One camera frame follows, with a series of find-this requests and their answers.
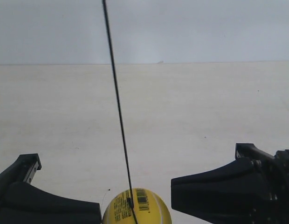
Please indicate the yellow foam tennis ball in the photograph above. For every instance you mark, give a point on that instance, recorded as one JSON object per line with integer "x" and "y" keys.
{"x": 149, "y": 208}

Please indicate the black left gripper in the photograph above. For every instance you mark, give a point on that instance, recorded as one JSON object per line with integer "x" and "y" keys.
{"x": 22, "y": 203}

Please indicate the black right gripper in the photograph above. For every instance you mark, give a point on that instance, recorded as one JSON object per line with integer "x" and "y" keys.
{"x": 253, "y": 189}

